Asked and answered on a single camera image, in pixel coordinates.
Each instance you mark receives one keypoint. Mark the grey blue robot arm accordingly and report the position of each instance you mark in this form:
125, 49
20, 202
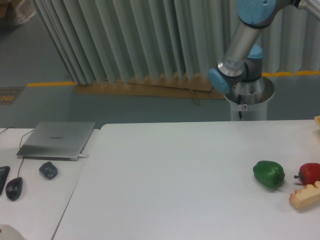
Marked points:
242, 45

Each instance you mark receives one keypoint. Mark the green bell pepper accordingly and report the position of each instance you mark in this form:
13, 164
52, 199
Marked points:
269, 173

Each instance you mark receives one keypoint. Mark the red bell pepper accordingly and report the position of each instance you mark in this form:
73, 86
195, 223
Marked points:
309, 173

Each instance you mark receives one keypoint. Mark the brown cardboard sheet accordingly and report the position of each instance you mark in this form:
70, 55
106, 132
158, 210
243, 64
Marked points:
195, 88

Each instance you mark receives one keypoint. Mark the silver closed laptop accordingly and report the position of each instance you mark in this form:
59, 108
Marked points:
57, 140

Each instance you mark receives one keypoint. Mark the grey pleated curtain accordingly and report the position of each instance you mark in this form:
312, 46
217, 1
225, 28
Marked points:
113, 40

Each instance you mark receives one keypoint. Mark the black earbuds case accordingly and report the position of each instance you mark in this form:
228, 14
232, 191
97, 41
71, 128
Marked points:
48, 170

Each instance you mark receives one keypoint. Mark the wooden tray corner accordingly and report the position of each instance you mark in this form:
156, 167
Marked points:
317, 120

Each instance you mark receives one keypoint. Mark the black computer mouse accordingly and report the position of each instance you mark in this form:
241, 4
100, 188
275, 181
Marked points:
14, 188

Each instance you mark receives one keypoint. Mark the black keyboard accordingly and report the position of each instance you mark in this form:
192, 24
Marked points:
4, 172

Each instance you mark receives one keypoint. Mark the beige toy bread slice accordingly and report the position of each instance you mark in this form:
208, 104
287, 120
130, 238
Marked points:
306, 196

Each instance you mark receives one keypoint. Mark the plastic wrapped cardboard box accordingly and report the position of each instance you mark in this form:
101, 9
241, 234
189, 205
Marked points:
15, 12

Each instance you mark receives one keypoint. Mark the white plate edge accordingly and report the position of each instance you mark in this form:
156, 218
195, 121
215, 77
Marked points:
8, 232

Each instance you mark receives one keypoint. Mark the white laptop cable plug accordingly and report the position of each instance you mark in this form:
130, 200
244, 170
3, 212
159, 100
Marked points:
81, 156

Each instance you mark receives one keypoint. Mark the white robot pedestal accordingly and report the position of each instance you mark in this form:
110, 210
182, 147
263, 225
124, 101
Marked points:
248, 101

